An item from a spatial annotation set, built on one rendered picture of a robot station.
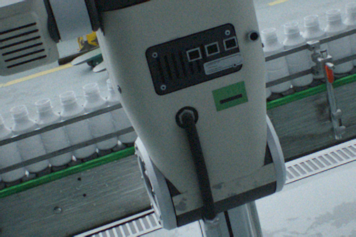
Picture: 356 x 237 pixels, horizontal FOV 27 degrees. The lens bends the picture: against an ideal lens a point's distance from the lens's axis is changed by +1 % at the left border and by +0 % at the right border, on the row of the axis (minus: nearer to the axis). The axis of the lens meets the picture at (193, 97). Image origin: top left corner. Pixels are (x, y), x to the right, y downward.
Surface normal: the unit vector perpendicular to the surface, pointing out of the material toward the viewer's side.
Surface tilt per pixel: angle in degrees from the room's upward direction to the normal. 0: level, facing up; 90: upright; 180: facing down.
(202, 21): 90
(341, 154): 0
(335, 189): 0
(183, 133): 90
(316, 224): 0
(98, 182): 90
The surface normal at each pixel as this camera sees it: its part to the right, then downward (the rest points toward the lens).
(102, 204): 0.26, 0.30
